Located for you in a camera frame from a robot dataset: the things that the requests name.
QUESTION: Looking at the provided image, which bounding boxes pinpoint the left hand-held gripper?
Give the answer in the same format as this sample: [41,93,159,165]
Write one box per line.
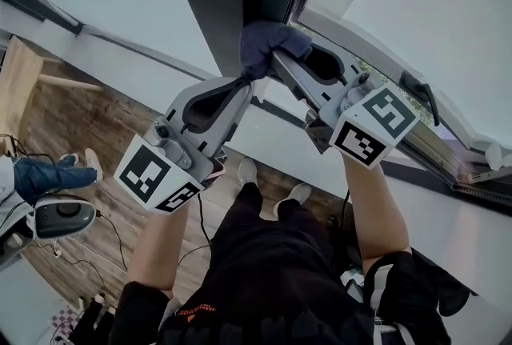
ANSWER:
[114,77,254,212]

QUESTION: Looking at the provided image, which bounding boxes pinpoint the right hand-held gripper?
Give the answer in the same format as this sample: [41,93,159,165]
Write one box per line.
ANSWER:
[271,40,421,170]

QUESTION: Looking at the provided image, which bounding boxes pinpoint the dark blue cleaning cloth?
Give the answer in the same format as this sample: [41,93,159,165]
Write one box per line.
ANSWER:
[238,21,314,81]

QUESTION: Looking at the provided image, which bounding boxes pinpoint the person's right forearm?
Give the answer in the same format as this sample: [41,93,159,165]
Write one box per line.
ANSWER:
[343,161,412,260]

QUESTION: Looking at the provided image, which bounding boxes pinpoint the person's left forearm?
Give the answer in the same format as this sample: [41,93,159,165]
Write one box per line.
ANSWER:
[127,201,189,292]

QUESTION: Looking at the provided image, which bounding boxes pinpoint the green hedge outside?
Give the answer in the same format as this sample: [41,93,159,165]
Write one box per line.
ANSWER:
[351,57,435,124]

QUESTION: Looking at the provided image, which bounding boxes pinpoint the person's left white shoe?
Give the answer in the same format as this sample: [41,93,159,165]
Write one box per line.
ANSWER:
[238,158,258,187]

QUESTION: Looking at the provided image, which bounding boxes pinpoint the person's white shoe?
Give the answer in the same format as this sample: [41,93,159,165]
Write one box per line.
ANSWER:
[272,182,312,215]
[238,158,258,187]

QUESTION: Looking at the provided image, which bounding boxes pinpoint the person's black trousers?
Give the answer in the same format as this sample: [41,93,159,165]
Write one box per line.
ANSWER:
[218,181,317,248]

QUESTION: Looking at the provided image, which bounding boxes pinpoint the person's right white shoe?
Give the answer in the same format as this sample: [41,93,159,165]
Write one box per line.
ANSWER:
[272,182,312,215]

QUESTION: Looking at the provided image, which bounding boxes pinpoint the grey and white handheld device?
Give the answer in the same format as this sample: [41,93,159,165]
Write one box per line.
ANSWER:
[0,195,97,268]

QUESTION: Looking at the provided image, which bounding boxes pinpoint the white crumpled paper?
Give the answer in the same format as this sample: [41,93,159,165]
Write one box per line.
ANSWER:
[485,142,512,172]

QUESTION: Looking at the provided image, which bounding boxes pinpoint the person's black shirt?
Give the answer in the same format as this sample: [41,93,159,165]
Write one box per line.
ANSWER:
[107,215,449,345]

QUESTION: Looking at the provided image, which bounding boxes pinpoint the light wooden table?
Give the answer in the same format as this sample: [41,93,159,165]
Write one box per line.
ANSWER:
[0,34,105,136]

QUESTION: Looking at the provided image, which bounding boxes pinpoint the black office chair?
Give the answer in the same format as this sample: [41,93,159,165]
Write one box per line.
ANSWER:
[411,249,479,319]

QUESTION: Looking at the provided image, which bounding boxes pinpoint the checkered mat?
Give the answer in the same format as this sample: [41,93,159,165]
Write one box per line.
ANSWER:
[46,303,83,343]

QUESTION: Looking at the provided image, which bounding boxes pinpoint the black window handle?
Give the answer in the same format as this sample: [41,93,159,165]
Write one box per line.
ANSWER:
[401,70,441,127]

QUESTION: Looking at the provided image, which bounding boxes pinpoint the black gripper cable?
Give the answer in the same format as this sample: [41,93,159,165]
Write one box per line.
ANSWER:
[338,190,351,256]
[174,193,213,268]

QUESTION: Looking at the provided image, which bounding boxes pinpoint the black cable with plug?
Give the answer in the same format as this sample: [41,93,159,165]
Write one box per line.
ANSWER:
[94,210,129,272]

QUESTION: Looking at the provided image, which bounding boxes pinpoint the white cable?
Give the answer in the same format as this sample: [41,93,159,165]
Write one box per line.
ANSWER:
[51,239,129,276]

